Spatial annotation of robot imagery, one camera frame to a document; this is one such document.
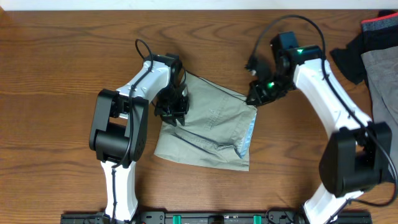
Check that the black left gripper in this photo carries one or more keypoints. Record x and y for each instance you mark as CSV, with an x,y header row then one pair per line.
x,y
179,115

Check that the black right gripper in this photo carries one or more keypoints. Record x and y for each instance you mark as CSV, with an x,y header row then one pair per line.
x,y
255,89

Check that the beige khaki shorts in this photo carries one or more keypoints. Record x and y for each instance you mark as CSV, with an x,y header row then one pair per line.
x,y
217,131

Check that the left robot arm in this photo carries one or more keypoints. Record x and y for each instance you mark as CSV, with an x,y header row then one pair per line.
x,y
119,128

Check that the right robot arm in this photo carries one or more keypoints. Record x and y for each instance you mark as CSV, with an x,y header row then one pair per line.
x,y
356,157

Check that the grey shorts in pile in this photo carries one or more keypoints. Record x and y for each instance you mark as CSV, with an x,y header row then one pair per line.
x,y
381,69

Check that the black garment with red trim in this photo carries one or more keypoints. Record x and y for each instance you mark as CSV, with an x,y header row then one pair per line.
x,y
376,34

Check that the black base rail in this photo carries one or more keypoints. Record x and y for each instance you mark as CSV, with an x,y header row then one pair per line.
x,y
217,217

